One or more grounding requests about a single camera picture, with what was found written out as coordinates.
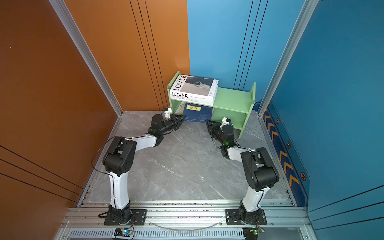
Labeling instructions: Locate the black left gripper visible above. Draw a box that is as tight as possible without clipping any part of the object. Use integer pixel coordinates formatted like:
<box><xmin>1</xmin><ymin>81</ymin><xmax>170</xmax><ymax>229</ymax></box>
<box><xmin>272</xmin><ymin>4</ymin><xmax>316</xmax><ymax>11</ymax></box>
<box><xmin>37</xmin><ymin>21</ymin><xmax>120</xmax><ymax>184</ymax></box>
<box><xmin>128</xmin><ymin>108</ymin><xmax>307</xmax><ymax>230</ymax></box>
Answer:
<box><xmin>158</xmin><ymin>114</ymin><xmax>186</xmax><ymax>137</ymax></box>

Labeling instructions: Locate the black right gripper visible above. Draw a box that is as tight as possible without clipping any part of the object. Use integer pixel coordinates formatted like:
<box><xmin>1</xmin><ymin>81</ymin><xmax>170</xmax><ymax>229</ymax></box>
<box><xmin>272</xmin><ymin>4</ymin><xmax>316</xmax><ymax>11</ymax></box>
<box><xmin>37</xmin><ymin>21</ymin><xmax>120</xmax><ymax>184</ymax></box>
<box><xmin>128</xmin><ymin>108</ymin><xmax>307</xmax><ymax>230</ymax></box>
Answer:
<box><xmin>205</xmin><ymin>119</ymin><xmax>227</xmax><ymax>147</ymax></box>

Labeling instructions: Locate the blue book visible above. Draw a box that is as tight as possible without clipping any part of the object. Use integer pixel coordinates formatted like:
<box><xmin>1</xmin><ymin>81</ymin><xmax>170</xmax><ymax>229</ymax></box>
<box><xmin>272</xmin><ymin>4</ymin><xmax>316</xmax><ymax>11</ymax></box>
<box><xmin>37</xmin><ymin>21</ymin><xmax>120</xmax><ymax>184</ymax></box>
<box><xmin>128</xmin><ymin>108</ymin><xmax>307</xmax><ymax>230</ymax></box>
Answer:
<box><xmin>183</xmin><ymin>103</ymin><xmax>214</xmax><ymax>123</ymax></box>

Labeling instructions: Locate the white LOVER book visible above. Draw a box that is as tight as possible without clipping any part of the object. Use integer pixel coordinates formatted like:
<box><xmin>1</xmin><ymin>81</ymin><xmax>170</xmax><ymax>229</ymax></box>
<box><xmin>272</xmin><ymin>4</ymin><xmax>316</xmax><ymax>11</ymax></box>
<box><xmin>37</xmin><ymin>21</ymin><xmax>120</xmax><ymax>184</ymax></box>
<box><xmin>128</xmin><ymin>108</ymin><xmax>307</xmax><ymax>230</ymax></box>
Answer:
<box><xmin>169</xmin><ymin>75</ymin><xmax>219</xmax><ymax>105</ymax></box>

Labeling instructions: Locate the yellow illustrated Chinese book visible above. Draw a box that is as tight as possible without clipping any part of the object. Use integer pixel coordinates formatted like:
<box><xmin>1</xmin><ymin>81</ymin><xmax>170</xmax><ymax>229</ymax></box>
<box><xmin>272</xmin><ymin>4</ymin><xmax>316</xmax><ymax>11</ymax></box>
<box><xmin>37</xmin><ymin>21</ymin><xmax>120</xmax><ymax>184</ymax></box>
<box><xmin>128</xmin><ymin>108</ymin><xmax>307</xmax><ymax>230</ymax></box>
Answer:
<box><xmin>173</xmin><ymin>101</ymin><xmax>186</xmax><ymax>115</ymax></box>

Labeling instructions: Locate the white book with brown pattern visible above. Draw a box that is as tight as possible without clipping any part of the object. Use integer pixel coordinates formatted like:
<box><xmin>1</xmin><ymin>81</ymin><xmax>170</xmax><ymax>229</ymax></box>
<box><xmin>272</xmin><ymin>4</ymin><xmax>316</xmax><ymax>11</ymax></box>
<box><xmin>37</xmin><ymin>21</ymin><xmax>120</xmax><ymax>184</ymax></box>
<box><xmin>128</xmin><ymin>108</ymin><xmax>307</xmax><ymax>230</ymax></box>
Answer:
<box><xmin>171</xmin><ymin>98</ymin><xmax>214</xmax><ymax>106</ymax></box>

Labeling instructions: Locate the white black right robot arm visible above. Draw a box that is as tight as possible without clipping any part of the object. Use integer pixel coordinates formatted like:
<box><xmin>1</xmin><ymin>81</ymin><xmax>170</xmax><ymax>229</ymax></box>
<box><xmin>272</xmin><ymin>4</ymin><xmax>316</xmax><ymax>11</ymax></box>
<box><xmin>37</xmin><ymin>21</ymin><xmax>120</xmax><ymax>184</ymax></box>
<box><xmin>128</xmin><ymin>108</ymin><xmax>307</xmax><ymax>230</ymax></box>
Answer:
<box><xmin>206</xmin><ymin>118</ymin><xmax>280</xmax><ymax>225</ymax></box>

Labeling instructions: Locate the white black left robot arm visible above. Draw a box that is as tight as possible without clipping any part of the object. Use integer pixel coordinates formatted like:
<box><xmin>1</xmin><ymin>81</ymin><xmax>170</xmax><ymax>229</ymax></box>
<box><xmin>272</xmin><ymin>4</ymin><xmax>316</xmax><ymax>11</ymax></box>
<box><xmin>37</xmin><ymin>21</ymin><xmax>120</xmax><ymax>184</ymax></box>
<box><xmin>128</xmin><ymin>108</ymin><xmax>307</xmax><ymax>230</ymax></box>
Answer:
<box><xmin>99</xmin><ymin>114</ymin><xmax>187</xmax><ymax>226</ymax></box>

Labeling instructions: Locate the green wooden two-tier shelf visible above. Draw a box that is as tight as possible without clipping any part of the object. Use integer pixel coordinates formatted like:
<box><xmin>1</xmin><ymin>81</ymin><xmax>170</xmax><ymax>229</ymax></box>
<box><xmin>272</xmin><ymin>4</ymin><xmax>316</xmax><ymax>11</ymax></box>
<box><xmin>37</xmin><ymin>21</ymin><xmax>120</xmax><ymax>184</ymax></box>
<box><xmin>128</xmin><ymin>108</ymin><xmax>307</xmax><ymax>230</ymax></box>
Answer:
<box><xmin>167</xmin><ymin>71</ymin><xmax>256</xmax><ymax>138</ymax></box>

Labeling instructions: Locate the right green circuit board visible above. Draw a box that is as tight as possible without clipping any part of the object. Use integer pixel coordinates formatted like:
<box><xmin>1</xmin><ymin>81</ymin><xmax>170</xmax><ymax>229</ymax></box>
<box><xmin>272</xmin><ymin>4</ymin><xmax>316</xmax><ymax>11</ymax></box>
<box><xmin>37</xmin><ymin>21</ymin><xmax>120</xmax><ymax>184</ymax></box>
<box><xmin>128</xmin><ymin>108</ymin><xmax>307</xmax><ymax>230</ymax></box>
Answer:
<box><xmin>243</xmin><ymin>228</ymin><xmax>265</xmax><ymax>240</ymax></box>

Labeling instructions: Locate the green circuit board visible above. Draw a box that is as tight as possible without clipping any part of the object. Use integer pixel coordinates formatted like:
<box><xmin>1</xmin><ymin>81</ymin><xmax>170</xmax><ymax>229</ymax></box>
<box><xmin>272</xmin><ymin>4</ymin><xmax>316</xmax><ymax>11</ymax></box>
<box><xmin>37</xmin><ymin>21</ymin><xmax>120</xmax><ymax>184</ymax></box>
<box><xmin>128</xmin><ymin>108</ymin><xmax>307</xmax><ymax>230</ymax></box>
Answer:
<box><xmin>243</xmin><ymin>228</ymin><xmax>265</xmax><ymax>240</ymax></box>
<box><xmin>113</xmin><ymin>228</ymin><xmax>135</xmax><ymax>240</ymax></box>

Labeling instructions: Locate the left green circuit board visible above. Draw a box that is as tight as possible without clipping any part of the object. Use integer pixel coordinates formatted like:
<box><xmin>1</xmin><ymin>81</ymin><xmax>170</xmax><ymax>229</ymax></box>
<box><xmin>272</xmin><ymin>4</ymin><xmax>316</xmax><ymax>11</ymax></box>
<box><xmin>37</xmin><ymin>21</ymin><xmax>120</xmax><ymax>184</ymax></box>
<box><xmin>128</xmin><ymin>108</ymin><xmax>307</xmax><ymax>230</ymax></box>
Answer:
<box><xmin>113</xmin><ymin>228</ymin><xmax>135</xmax><ymax>240</ymax></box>

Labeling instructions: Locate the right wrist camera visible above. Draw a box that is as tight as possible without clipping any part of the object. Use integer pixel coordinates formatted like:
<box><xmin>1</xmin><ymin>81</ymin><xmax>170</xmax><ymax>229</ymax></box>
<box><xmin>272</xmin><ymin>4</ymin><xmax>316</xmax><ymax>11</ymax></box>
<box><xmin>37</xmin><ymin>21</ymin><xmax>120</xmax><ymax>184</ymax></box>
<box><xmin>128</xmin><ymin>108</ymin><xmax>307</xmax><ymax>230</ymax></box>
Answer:
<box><xmin>220</xmin><ymin>118</ymin><xmax>233</xmax><ymax>129</ymax></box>

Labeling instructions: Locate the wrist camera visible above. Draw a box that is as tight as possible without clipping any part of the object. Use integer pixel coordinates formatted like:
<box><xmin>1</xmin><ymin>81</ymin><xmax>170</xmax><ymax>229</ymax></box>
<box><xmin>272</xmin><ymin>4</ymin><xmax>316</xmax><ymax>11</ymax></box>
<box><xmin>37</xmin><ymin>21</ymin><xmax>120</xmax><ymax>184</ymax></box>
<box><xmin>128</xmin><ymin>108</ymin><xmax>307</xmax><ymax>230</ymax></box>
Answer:
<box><xmin>220</xmin><ymin>118</ymin><xmax>233</xmax><ymax>129</ymax></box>
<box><xmin>161</xmin><ymin>107</ymin><xmax>173</xmax><ymax>121</ymax></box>

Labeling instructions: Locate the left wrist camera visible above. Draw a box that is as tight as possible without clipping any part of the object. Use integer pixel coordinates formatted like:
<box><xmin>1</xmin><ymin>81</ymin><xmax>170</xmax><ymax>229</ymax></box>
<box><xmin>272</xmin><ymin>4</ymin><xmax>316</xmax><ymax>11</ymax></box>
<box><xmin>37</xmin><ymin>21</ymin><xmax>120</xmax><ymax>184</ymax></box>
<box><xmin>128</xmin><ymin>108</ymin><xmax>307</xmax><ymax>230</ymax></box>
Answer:
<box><xmin>161</xmin><ymin>107</ymin><xmax>173</xmax><ymax>121</ymax></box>

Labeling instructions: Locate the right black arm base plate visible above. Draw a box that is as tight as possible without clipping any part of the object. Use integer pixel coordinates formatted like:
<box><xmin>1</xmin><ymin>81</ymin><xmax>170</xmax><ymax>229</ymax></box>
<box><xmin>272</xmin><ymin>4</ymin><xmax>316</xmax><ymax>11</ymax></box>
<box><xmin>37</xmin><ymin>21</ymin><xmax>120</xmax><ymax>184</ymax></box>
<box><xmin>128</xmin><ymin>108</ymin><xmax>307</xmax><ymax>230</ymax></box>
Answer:
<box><xmin>225</xmin><ymin>209</ymin><xmax>268</xmax><ymax>226</ymax></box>

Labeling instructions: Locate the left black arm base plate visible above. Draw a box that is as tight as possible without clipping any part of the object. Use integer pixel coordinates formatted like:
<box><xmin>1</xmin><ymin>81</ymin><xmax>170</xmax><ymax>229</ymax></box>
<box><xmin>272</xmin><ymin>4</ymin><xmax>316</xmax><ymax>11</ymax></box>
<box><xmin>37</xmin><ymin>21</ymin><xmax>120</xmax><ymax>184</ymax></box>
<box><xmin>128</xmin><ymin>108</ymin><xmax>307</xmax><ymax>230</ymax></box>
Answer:
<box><xmin>104</xmin><ymin>209</ymin><xmax>147</xmax><ymax>226</ymax></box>

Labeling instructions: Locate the aluminium mounting rail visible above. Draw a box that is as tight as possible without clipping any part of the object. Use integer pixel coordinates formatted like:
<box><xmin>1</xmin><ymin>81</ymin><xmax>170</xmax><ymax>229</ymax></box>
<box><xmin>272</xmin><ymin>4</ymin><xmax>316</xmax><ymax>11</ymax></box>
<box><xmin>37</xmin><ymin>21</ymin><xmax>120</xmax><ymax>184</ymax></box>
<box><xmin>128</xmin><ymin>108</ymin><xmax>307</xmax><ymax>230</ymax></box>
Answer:
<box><xmin>61</xmin><ymin>199</ymin><xmax>311</xmax><ymax>228</ymax></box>

